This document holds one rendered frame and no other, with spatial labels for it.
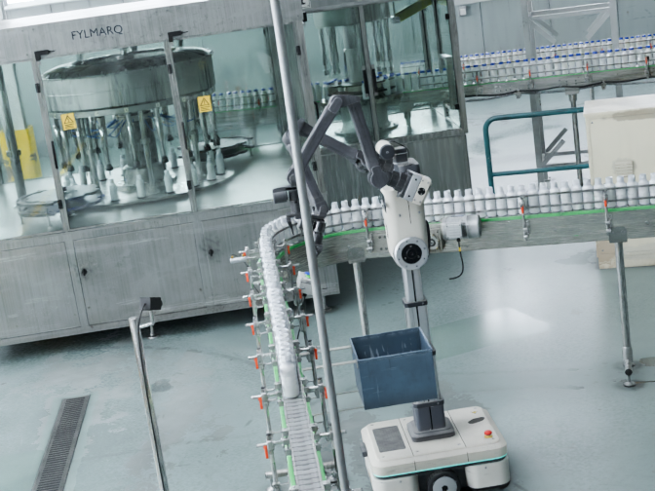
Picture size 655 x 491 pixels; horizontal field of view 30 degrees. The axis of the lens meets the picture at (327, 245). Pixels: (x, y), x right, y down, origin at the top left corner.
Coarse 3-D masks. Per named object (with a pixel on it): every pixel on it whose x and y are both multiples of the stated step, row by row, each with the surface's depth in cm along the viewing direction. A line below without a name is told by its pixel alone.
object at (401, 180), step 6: (396, 174) 538; (402, 174) 538; (408, 174) 537; (390, 180) 538; (396, 180) 537; (402, 180) 537; (408, 180) 537; (390, 186) 541; (396, 186) 538; (402, 186) 538; (402, 192) 538
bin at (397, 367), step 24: (360, 336) 530; (384, 336) 531; (408, 336) 532; (360, 360) 500; (384, 360) 502; (408, 360) 503; (432, 360) 504; (360, 384) 510; (384, 384) 504; (408, 384) 505; (432, 384) 506
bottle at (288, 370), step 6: (282, 354) 454; (288, 354) 454; (282, 360) 452; (288, 360) 452; (282, 366) 452; (288, 366) 452; (294, 366) 453; (282, 372) 453; (288, 372) 452; (294, 372) 453; (282, 378) 454; (288, 378) 452; (294, 378) 453; (282, 384) 455; (288, 384) 453; (294, 384) 454; (288, 390) 453; (294, 390) 454; (288, 396) 454; (294, 396) 454
